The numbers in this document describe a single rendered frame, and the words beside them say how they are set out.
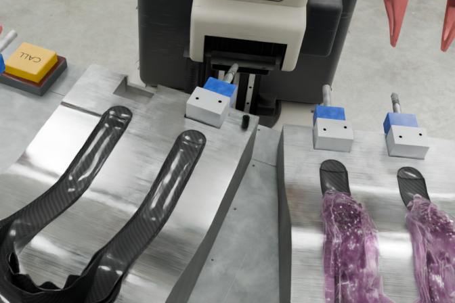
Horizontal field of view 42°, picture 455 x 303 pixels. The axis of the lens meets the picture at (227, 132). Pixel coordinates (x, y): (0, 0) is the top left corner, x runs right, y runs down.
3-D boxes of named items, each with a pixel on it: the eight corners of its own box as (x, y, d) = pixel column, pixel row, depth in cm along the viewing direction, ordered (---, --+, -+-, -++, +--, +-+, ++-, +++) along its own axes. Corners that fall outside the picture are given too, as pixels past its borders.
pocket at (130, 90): (127, 92, 90) (126, 74, 87) (160, 103, 89) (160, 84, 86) (113, 111, 87) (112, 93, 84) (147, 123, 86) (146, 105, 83)
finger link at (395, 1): (437, 55, 78) (453, -18, 74) (382, 51, 78) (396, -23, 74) (421, 44, 84) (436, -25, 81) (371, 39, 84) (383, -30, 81)
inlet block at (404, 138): (373, 104, 96) (382, 79, 92) (404, 107, 96) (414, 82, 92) (384, 167, 87) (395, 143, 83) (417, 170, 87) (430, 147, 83)
